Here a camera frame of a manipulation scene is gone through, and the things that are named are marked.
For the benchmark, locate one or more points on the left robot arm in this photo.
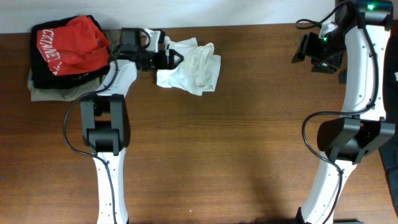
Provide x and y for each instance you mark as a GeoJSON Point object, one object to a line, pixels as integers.
{"type": "Point", "coordinates": [106, 128]}

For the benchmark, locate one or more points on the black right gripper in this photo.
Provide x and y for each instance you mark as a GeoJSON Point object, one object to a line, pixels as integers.
{"type": "Point", "coordinates": [311, 50]}

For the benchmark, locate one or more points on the khaki folded garment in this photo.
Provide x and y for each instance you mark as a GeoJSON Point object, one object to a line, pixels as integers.
{"type": "Point", "coordinates": [70, 94]}

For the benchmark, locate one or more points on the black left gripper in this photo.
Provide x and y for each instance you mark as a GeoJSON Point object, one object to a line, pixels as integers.
{"type": "Point", "coordinates": [160, 59]}

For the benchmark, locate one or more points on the red folded shirt white lettering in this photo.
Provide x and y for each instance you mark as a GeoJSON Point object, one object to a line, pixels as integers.
{"type": "Point", "coordinates": [76, 48]}

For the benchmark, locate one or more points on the black garment at right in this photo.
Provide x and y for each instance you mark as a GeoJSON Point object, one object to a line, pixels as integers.
{"type": "Point", "coordinates": [366, 128]}

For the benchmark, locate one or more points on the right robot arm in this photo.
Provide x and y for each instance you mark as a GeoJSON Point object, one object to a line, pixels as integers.
{"type": "Point", "coordinates": [332, 173]}

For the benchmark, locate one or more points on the white t-shirt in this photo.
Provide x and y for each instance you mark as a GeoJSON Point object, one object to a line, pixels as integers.
{"type": "Point", "coordinates": [197, 73]}

